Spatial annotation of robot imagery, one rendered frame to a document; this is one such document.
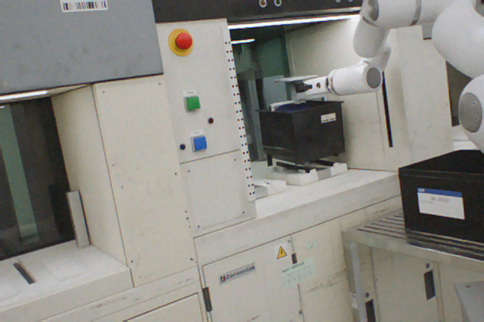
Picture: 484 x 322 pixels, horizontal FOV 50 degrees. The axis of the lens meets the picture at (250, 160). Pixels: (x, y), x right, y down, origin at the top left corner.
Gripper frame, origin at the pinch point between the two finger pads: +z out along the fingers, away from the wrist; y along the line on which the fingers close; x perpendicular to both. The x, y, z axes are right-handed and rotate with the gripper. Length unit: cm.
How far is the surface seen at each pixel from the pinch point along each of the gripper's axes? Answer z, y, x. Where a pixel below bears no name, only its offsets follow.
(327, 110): -5.8, 3.3, -8.9
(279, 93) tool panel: 49, 26, -2
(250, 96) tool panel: 60, 17, -1
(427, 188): -51, -6, -30
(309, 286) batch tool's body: -24, -29, -56
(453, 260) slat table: -64, -16, -44
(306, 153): -4.1, -6.6, -21.5
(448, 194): -57, -6, -31
